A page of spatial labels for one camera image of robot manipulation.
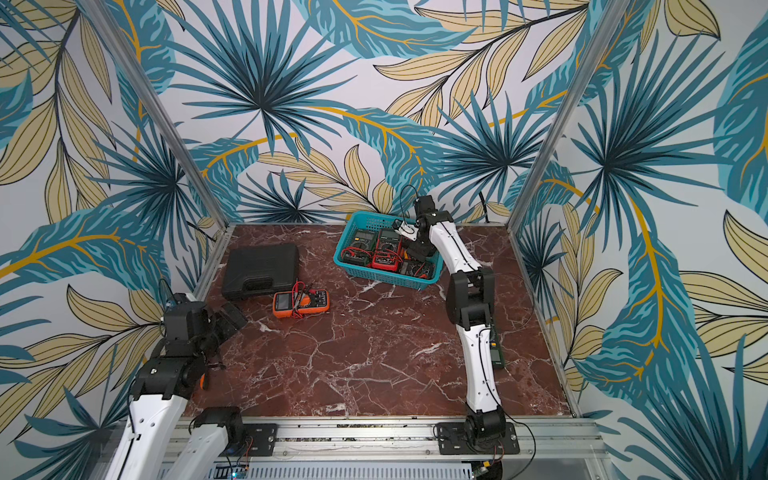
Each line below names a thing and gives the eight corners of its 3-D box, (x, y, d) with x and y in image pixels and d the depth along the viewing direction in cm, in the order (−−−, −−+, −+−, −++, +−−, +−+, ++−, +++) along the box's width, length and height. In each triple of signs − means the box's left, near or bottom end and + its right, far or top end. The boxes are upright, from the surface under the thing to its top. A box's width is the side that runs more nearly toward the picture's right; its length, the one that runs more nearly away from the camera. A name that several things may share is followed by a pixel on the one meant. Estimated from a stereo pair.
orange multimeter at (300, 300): (274, 319, 96) (269, 311, 92) (282, 290, 103) (277, 281, 98) (327, 320, 96) (324, 312, 92) (331, 290, 103) (329, 281, 99)
